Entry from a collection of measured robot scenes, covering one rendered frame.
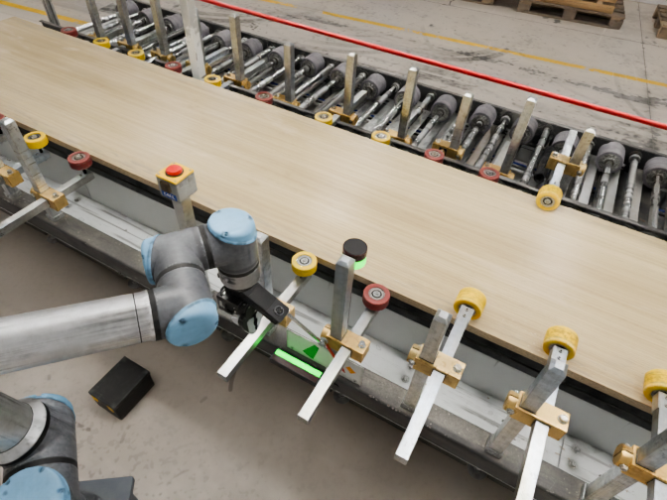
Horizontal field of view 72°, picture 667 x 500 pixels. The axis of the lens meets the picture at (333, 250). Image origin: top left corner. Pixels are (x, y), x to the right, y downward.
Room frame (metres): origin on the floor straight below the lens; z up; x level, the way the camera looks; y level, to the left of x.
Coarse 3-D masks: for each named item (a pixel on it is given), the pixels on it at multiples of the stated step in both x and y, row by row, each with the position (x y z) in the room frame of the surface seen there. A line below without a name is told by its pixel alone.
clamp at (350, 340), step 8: (328, 328) 0.74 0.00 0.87; (328, 336) 0.71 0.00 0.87; (344, 336) 0.72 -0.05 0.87; (352, 336) 0.72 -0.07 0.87; (360, 336) 0.72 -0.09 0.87; (336, 344) 0.70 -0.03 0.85; (344, 344) 0.69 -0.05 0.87; (352, 344) 0.69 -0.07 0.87; (368, 344) 0.70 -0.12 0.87; (352, 352) 0.68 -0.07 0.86; (360, 352) 0.67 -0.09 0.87; (360, 360) 0.66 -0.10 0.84
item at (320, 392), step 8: (368, 312) 0.81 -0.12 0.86; (376, 312) 0.82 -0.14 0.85; (360, 320) 0.78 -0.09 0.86; (368, 320) 0.78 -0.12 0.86; (352, 328) 0.75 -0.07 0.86; (360, 328) 0.75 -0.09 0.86; (344, 352) 0.67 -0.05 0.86; (336, 360) 0.65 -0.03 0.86; (344, 360) 0.65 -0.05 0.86; (328, 368) 0.62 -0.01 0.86; (336, 368) 0.62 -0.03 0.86; (328, 376) 0.60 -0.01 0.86; (336, 376) 0.61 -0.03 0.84; (320, 384) 0.57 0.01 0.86; (328, 384) 0.57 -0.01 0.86; (312, 392) 0.55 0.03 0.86; (320, 392) 0.55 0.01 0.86; (328, 392) 0.57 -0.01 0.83; (312, 400) 0.53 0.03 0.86; (320, 400) 0.53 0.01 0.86; (304, 408) 0.51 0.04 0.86; (312, 408) 0.51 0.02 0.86; (304, 416) 0.48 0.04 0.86; (312, 416) 0.49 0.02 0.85
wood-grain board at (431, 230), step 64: (0, 64) 2.09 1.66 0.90; (64, 64) 2.14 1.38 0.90; (128, 64) 2.19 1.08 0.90; (64, 128) 1.59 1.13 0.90; (128, 128) 1.63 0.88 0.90; (192, 128) 1.66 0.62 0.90; (256, 128) 1.70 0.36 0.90; (320, 128) 1.73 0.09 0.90; (256, 192) 1.27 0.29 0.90; (320, 192) 1.30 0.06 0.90; (384, 192) 1.33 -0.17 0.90; (448, 192) 1.35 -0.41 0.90; (512, 192) 1.38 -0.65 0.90; (320, 256) 0.99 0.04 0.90; (384, 256) 1.01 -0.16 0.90; (448, 256) 1.03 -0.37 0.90; (512, 256) 1.05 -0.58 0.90; (576, 256) 1.07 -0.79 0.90; (640, 256) 1.09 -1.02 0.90; (512, 320) 0.79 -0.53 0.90; (576, 320) 0.81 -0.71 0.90; (640, 320) 0.82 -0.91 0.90; (640, 384) 0.62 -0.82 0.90
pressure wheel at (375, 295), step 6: (366, 288) 0.87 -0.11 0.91; (372, 288) 0.87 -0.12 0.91; (378, 288) 0.87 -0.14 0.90; (384, 288) 0.87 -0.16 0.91; (366, 294) 0.84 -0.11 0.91; (372, 294) 0.85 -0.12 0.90; (378, 294) 0.85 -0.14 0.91; (384, 294) 0.85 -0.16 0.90; (366, 300) 0.82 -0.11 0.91; (372, 300) 0.82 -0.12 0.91; (378, 300) 0.83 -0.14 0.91; (384, 300) 0.83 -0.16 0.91; (366, 306) 0.82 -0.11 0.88; (372, 306) 0.81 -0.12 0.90; (378, 306) 0.81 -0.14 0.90; (384, 306) 0.82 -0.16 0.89
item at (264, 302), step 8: (256, 288) 0.65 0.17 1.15; (264, 288) 0.65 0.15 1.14; (240, 296) 0.63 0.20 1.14; (248, 296) 0.62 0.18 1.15; (256, 296) 0.63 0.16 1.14; (264, 296) 0.64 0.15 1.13; (272, 296) 0.64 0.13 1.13; (256, 304) 0.61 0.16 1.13; (264, 304) 0.62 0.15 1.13; (272, 304) 0.62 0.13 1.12; (280, 304) 0.63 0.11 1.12; (264, 312) 0.60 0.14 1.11; (272, 312) 0.60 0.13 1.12; (280, 312) 0.61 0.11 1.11; (272, 320) 0.60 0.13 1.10; (280, 320) 0.59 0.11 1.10
